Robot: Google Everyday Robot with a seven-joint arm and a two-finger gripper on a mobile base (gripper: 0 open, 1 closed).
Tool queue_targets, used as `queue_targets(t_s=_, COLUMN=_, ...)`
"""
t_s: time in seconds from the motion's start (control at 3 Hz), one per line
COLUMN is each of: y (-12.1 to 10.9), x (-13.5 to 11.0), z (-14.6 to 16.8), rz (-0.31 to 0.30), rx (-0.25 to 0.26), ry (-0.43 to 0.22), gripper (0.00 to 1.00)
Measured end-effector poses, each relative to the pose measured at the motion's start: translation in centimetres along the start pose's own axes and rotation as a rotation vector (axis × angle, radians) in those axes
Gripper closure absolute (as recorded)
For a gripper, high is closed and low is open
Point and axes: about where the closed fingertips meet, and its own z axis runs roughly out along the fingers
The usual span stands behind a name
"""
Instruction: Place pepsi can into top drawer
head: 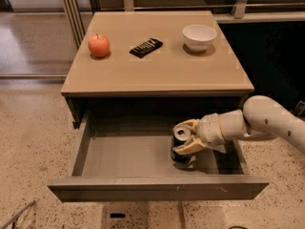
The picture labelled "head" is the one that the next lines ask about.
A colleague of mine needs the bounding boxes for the blue pepsi can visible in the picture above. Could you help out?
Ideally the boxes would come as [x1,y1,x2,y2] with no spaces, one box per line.
[171,126,192,163]

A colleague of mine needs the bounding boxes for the metal window frame post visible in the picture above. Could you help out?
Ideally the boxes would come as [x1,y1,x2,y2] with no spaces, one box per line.
[62,0,85,48]

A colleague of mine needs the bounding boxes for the metal floor outlet plate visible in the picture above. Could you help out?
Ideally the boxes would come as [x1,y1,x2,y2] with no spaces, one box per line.
[101,202,149,229]

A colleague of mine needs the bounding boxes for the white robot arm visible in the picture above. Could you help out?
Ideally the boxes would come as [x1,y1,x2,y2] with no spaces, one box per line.
[173,95,305,156]

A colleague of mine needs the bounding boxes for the red apple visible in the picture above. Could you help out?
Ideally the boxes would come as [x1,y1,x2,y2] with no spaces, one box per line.
[88,34,110,58]

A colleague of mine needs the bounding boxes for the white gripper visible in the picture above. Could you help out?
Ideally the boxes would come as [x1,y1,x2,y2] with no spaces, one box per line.
[173,114,225,156]

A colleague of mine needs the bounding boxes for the open grey top drawer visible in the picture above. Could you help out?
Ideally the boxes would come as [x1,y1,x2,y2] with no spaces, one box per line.
[47,114,269,202]

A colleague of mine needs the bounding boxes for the grey drawer cabinet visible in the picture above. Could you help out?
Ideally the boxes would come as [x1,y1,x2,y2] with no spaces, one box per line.
[61,10,254,122]

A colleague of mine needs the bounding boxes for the grey rod on floor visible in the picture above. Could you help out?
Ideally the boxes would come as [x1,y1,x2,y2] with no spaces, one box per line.
[0,200,35,229]

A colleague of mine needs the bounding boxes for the black snack bar packet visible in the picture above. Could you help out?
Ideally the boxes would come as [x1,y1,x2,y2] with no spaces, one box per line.
[130,38,163,58]

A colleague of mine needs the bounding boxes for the white ceramic bowl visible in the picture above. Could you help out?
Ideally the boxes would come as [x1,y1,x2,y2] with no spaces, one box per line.
[182,25,217,52]

